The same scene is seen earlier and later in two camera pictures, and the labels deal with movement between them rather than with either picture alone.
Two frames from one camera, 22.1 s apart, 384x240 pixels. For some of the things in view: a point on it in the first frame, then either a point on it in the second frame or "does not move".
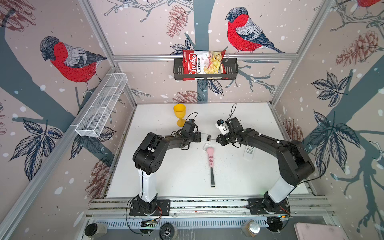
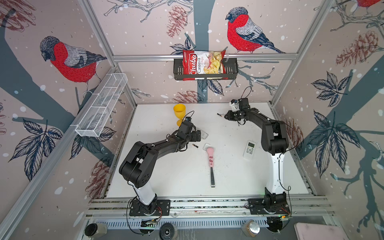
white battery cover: [206, 145] does not move
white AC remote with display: [204, 136] does not move
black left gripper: [198, 135] does not move
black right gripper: [220, 141] -> [228, 115]
